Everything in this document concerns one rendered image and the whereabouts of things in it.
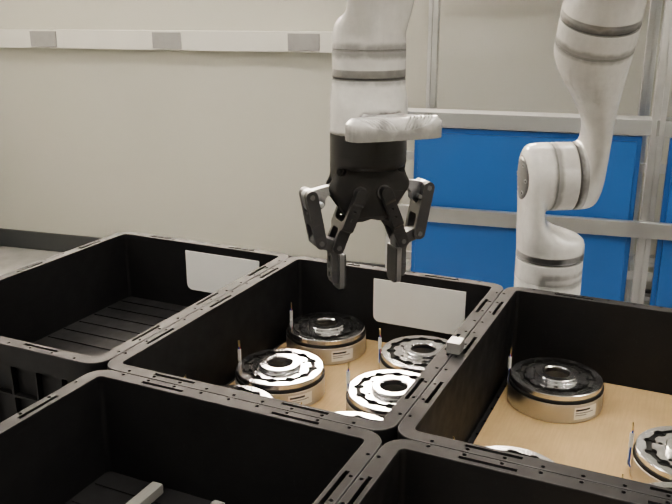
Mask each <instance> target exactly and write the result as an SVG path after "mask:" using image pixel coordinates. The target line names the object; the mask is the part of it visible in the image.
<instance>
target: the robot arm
mask: <svg viewBox="0 0 672 504"><path fill-rule="evenodd" d="M646 3H647V0H564V1H563V3H562V7H561V12H560V17H559V22H558V28H557V33H556V38H555V43H554V58H555V62H556V65H557V68H558V70H559V73H560V75H561V77H562V79H563V81H564V83H565V85H566V87H567V88H568V90H569V92H570V94H571V96H572V98H573V100H574V102H575V104H576V106H577V109H578V112H579V115H580V118H581V130H580V135H579V137H578V139H577V140H576V141H572V142H537V143H529V144H527V145H526V146H525V147H524V148H523V149H522V152H521V154H520V157H519V162H518V171H517V224H516V256H515V271H514V273H515V274H514V287H525V288H532V289H539V290H546V291H553V292H560V293H567V294H574V295H580V292H581V281H582V269H583V259H584V250H585V244H584V240H583V238H582V237H581V236H580V235H578V234H577V233H575V232H573V231H571V230H568V229H565V228H562V227H559V226H556V225H554V224H551V223H550V222H548V221H546V216H545V214H546V211H554V210H580V209H587V208H590V207H592V206H594V205H595V204H596V202H597V201H598V199H599V197H600V195H601V192H602V189H603V186H604V182H605V177H606V171H607V166H608V160H609V154H610V149H611V143H612V137H613V131H614V126H615V121H616V116H617V111H618V107H619V103H620V100H621V96H622V92H623V88H624V85H625V81H626V78H627V74H628V71H629V67H630V64H631V61H632V58H633V55H634V52H635V48H636V44H637V41H638V37H639V33H640V29H641V26H642V21H643V17H644V12H645V7H646ZM413 4H414V0H347V7H346V11H345V13H344V14H343V15H342V16H340V17H339V18H338V19H337V20H336V22H335V24H334V28H333V34H332V77H333V78H332V87H331V94H330V174H329V177H328V179H327V181H326V184H325V185H322V186H318V187H314V188H311V189H310V188H308V187H302V188H301V189H300V190H299V197H300V202H301V207H302V211H303V216H304V221H305V226H306V231H307V236H308V240H309V242H310V243H312V244H313V245H314V246H315V247H316V248H318V249H319V250H326V251H327V276H328V278H329V280H330V281H331V282H332V283H333V285H334V286H335V287H336V288H337V289H345V288H346V254H345V253H344V252H343V251H344V249H345V247H346V244H347V242H348V239H349V236H350V234H352V233H353V232H354V229H355V227H356V224H357V222H365V221H367V220H370V219H374V220H381V222H382V223H383V224H384V227H385V229H386V232H387V234H388V237H389V239H390V243H387V277H388V279H389V280H391V281H392V282H393V283H395V282H400V281H401V276H404V274H405V271H406V248H407V245H408V244H409V243H410V242H411V241H413V240H415V239H422V238H423V237H424V236H425V232H426V227H427V222H428V217H429V212H430V208H431V203H432V198H433V193H434V188H435V186H434V184H433V183H432V182H429V181H427V180H425V179H422V178H416V179H409V178H408V176H407V174H406V171H405V165H406V156H407V140H422V139H436V138H441V136H442V120H441V119H440V118H439V117H438V116H437V115H412V114H407V113H408V100H407V91H406V79H405V77H406V31H407V27H408V23H409V20H410V16H411V13H412V9H413ZM407 190H408V197H409V198H410V203H409V208H408V213H407V218H406V223H405V227H404V225H403V224H404V221H403V218H402V215H401V213H400V210H399V207H398V205H397V204H398V203H399V201H400V200H401V198H402V197H403V195H404V194H405V192H406V191H407ZM328 196H330V197H331V198H332V200H333V201H334V202H335V204H336V205H337V206H336V208H335V211H334V214H333V216H332V219H331V227H330V230H329V233H328V235H327V236H326V233H325V228H324V223H323V218H322V212H321V209H323V208H324V207H325V200H326V198H327V197H328ZM340 213H341V214H340Z"/></svg>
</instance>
